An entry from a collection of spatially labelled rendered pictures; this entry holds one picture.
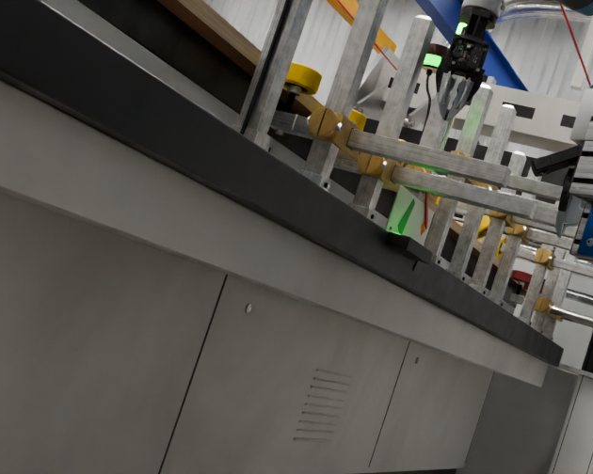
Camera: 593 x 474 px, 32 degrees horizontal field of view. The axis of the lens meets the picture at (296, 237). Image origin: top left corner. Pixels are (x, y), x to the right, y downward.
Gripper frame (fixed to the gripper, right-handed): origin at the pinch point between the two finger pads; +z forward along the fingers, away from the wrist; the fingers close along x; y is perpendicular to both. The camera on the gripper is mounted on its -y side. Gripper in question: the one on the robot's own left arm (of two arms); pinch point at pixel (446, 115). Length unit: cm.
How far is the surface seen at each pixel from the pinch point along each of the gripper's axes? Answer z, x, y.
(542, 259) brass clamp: 1, 50, -157
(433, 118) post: -3.0, -2.1, -19.2
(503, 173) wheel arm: 14.2, 10.7, 34.2
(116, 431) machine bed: 75, -37, 20
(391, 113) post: 4.0, -10.2, 4.4
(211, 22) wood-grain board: 7, -40, 42
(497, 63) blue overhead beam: -250, 47, -799
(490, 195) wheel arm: 13.7, 12.2, 8.1
